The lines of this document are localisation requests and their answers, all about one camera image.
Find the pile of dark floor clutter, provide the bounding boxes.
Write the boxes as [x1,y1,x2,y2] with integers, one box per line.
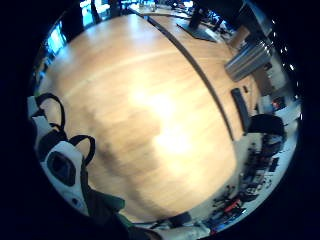
[211,133,284,231]

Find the brown cardboard box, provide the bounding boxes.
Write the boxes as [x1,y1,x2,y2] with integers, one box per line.
[229,25,251,49]

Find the black monitor stand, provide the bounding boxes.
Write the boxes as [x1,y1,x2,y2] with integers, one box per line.
[176,4,218,43]

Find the black keyboard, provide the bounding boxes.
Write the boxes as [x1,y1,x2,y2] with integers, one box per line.
[230,87,252,135]

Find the black office chair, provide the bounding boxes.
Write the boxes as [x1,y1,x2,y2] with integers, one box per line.
[248,113,288,142]

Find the silver computer case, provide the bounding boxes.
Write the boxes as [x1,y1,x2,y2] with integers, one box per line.
[224,41,273,83]

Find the bright window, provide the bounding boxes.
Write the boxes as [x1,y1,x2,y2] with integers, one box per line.
[45,22,68,56]

